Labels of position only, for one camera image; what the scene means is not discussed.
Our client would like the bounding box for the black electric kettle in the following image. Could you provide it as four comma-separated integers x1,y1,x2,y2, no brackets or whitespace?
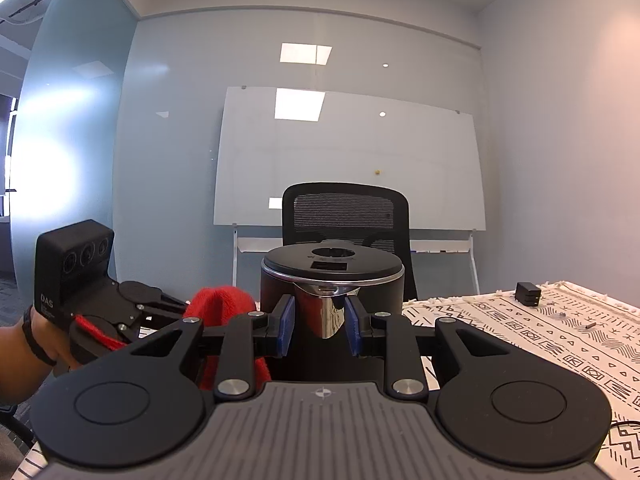
260,240,405,370

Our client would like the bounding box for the red microfiber cloth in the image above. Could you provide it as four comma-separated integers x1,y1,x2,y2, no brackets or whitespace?
75,286,256,390

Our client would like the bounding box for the person left forearm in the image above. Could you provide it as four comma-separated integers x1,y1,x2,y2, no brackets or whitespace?
0,321,53,404

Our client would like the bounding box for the person left hand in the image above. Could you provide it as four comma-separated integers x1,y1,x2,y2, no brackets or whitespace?
30,309,81,370

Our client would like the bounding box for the black wristwatch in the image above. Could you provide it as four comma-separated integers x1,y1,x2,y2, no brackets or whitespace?
22,303,59,368

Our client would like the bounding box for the black mesh chair by whiteboard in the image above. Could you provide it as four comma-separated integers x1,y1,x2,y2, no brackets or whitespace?
282,182,418,301

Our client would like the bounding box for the small black adapter box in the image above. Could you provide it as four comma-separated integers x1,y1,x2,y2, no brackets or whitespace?
514,282,541,307

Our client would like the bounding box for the white whiteboard on stand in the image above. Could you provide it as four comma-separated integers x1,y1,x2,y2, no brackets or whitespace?
212,84,487,296

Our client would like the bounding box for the patterned white tablecloth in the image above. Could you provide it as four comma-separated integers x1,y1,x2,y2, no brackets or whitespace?
15,283,639,479

